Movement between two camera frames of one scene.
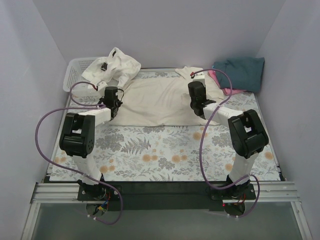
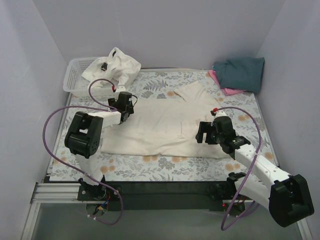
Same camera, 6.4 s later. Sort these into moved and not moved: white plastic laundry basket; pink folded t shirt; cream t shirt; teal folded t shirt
Moved: cream t shirt
Not moved: pink folded t shirt; teal folded t shirt; white plastic laundry basket
